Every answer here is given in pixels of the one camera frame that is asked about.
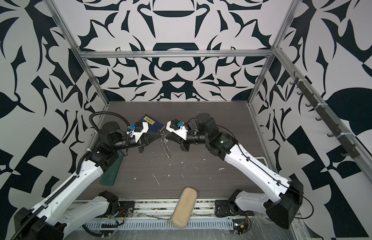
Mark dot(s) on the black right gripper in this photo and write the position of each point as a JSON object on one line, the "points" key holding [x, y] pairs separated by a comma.
{"points": [[178, 139]]}

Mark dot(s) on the black wall hook rail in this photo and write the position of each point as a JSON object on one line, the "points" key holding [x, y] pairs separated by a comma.
{"points": [[327, 115]]}

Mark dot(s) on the perforated white cable tray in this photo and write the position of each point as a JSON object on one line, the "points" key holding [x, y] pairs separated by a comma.
{"points": [[155, 224]]}

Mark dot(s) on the blue notebook with yellow label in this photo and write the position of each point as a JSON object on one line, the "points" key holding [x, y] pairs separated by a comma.
{"points": [[155, 126]]}

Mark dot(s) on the beige oblong pouch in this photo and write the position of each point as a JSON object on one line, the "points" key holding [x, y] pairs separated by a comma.
{"points": [[184, 208]]}

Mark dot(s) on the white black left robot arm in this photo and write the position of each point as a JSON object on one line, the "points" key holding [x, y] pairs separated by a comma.
{"points": [[50, 219]]}

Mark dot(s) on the white digital scale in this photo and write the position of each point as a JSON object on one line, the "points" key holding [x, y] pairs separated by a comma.
{"points": [[262, 160]]}

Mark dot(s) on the green case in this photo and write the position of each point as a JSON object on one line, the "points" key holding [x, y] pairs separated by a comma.
{"points": [[109, 177]]}

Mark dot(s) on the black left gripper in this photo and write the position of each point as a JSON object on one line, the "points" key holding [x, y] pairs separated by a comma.
{"points": [[144, 140]]}

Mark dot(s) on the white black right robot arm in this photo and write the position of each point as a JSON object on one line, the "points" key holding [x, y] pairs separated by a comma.
{"points": [[281, 198]]}

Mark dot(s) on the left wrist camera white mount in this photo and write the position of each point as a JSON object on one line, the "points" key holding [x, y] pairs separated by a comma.
{"points": [[137, 130]]}

